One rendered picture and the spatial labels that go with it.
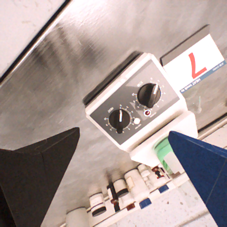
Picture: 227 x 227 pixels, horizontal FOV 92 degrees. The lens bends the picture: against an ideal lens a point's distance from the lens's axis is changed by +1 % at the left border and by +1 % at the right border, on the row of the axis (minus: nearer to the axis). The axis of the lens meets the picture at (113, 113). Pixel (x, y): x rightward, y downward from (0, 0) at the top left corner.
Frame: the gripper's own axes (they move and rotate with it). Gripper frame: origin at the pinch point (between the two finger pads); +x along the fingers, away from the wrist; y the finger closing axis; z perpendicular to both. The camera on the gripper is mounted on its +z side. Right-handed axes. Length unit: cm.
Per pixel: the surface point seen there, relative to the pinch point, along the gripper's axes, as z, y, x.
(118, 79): 5.0, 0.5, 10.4
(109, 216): -64, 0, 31
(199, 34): 12.3, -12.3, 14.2
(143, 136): -4.0, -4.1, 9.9
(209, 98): 0.4, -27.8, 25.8
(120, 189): -40.7, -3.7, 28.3
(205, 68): 7.4, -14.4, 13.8
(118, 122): -0.7, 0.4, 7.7
